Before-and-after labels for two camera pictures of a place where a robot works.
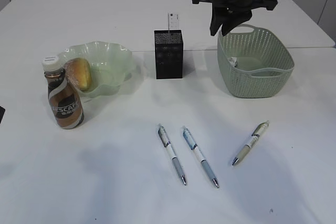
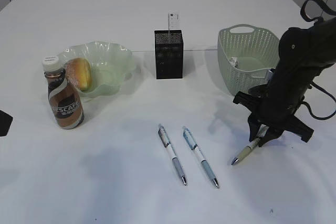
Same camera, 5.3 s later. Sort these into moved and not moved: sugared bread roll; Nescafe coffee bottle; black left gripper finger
Moved: black left gripper finger
Not moved: Nescafe coffee bottle; sugared bread roll
